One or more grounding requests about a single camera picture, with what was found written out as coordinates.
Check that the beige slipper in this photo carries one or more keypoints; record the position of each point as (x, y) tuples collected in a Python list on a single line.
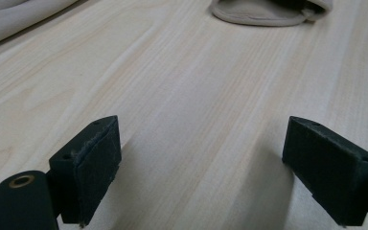
[(262, 12)]

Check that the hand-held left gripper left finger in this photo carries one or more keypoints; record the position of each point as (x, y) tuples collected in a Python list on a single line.
[(89, 172)]

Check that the white plastic bin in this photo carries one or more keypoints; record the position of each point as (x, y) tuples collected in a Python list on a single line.
[(9, 19)]

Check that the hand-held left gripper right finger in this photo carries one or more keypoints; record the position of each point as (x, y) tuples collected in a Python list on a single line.
[(329, 169)]

